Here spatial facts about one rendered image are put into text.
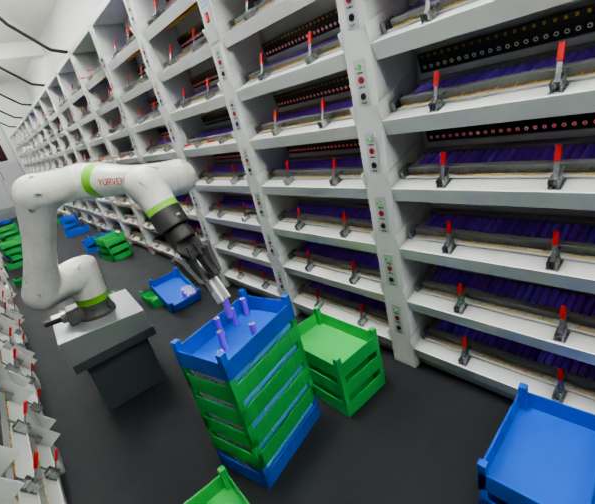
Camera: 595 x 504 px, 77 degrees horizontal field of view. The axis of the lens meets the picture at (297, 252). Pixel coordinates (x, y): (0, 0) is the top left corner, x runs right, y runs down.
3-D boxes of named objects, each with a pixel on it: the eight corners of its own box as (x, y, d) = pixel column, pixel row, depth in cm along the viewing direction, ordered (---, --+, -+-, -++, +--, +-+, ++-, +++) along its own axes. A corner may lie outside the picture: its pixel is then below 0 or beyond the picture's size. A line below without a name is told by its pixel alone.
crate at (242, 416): (247, 429, 99) (238, 406, 96) (197, 408, 111) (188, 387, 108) (306, 358, 121) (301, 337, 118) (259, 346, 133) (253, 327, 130)
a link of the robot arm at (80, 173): (58, 203, 130) (45, 168, 126) (90, 194, 141) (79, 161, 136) (95, 203, 123) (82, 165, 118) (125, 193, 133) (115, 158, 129)
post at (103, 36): (183, 268, 298) (89, 19, 234) (179, 266, 305) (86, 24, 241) (205, 257, 309) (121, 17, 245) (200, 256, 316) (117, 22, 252)
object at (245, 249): (275, 269, 191) (261, 248, 184) (218, 251, 237) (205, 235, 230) (300, 243, 199) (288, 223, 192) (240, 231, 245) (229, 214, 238)
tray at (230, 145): (242, 151, 169) (231, 132, 164) (186, 157, 215) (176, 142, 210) (271, 128, 177) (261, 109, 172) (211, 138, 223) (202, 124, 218)
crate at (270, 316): (229, 382, 93) (220, 357, 91) (179, 365, 105) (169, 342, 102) (295, 316, 115) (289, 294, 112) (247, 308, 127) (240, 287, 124)
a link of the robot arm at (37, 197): (13, 305, 137) (-4, 171, 110) (55, 285, 151) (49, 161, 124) (39, 322, 135) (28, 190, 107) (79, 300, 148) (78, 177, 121)
